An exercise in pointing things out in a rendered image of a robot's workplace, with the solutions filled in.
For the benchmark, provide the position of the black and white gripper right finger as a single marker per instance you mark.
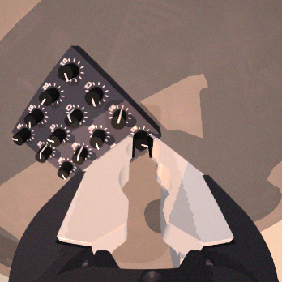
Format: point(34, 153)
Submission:
point(197, 214)

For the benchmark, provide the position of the dark grey knob box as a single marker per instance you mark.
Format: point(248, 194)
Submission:
point(87, 102)

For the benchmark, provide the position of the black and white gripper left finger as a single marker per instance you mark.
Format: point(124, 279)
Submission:
point(89, 213)

